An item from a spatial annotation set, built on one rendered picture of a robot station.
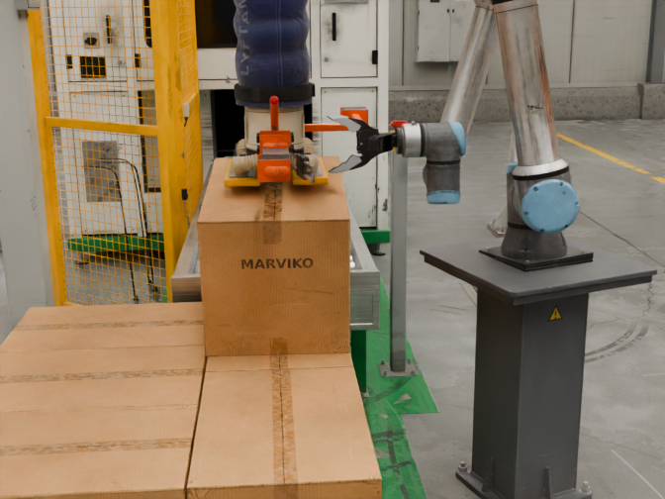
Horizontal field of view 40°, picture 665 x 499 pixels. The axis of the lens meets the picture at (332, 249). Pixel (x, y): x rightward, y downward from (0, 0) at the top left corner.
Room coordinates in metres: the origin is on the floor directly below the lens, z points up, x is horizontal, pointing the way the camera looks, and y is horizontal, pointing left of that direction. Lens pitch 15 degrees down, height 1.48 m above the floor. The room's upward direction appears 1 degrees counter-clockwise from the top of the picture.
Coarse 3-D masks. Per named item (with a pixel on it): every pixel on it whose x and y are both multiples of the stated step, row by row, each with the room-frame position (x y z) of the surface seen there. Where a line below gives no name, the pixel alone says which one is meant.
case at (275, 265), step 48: (240, 192) 2.53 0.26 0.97; (288, 192) 2.52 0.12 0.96; (336, 192) 2.52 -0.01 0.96; (240, 240) 2.30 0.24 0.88; (288, 240) 2.30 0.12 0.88; (336, 240) 2.31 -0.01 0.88; (240, 288) 2.31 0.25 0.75; (288, 288) 2.32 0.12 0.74; (336, 288) 2.32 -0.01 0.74; (240, 336) 2.33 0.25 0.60; (288, 336) 2.34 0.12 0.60; (336, 336) 2.34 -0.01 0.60
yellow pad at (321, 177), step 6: (318, 168) 2.59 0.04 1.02; (324, 168) 2.61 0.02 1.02; (294, 174) 2.53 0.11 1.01; (318, 174) 2.50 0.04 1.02; (324, 174) 2.52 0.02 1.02; (294, 180) 2.47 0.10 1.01; (300, 180) 2.47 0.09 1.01; (306, 180) 2.47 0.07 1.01; (318, 180) 2.48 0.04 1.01; (324, 180) 2.48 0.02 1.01
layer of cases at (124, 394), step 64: (64, 320) 2.65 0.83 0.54; (128, 320) 2.64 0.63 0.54; (192, 320) 2.64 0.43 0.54; (0, 384) 2.16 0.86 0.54; (64, 384) 2.15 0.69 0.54; (128, 384) 2.15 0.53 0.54; (192, 384) 2.14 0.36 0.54; (256, 384) 2.14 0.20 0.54; (320, 384) 2.14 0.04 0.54; (0, 448) 1.81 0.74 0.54; (64, 448) 1.81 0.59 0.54; (128, 448) 1.80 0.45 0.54; (192, 448) 1.83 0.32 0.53; (256, 448) 1.80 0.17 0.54; (320, 448) 1.79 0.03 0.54
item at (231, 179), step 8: (232, 160) 2.77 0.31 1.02; (232, 168) 2.60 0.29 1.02; (256, 168) 2.63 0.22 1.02; (232, 176) 2.49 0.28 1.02; (240, 176) 2.49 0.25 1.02; (248, 176) 2.49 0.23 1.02; (256, 176) 2.50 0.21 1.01; (224, 184) 2.46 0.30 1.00; (232, 184) 2.46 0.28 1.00; (240, 184) 2.46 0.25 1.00; (248, 184) 2.46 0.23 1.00; (256, 184) 2.47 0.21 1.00
